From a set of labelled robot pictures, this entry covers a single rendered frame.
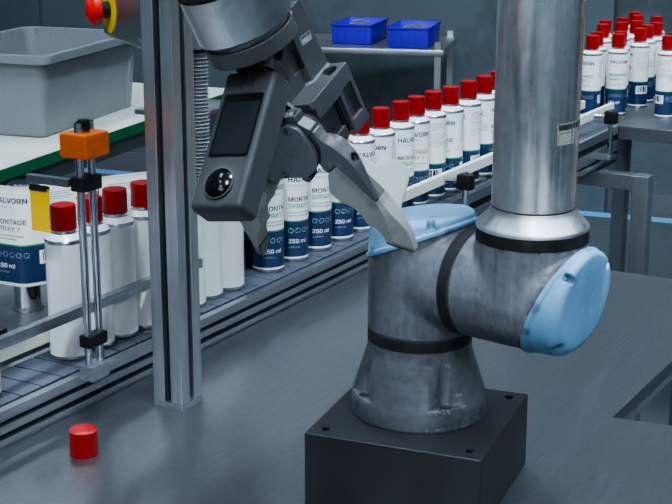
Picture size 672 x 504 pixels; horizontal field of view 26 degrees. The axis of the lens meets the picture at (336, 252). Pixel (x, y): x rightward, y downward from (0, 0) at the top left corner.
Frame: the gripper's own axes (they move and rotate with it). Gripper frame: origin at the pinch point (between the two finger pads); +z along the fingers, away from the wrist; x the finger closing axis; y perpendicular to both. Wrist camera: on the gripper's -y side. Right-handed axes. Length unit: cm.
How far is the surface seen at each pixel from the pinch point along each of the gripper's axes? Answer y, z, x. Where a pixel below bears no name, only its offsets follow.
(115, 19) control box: 50, -1, 61
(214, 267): 55, 43, 71
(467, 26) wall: 436, 203, 257
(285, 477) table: 14, 42, 34
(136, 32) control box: 45, -1, 54
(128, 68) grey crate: 206, 86, 225
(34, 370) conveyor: 19, 32, 72
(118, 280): 37, 31, 70
